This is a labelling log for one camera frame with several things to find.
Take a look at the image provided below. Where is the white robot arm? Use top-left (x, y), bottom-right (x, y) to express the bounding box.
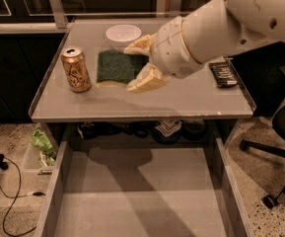
top-left (124, 0), bottom-right (285, 93)

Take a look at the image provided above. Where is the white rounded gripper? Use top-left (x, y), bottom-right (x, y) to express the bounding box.
top-left (123, 17), bottom-right (203, 93)

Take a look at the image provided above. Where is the gold soda can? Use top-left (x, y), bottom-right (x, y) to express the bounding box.
top-left (61, 47), bottom-right (92, 93)

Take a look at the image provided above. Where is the grey open top drawer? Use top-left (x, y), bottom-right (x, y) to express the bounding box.
top-left (34, 136), bottom-right (254, 237)

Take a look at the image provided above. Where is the white ceramic bowl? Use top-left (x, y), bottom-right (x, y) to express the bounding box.
top-left (106, 25), bottom-right (141, 43)

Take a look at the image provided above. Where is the black and white clutter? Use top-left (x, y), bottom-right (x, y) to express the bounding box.
top-left (77, 119), bottom-right (206, 145)

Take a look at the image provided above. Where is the metal window rail frame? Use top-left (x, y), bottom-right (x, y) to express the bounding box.
top-left (0, 0), bottom-right (229, 36)

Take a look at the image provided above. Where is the black cable on floor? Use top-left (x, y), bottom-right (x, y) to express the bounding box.
top-left (0, 153), bottom-right (46, 237)

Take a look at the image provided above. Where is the green and yellow sponge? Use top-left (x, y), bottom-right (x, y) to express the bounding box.
top-left (97, 49), bottom-right (149, 84)

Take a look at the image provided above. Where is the clear plastic bin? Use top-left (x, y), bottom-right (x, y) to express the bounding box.
top-left (22, 136), bottom-right (55, 176)

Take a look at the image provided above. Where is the green crumpled bag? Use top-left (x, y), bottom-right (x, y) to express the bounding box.
top-left (31, 127), bottom-right (56, 167)

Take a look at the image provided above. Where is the grey counter cabinet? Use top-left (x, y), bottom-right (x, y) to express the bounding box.
top-left (28, 16), bottom-right (256, 150)

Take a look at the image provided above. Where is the black snack packet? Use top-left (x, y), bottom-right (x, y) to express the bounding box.
top-left (208, 62), bottom-right (238, 88)

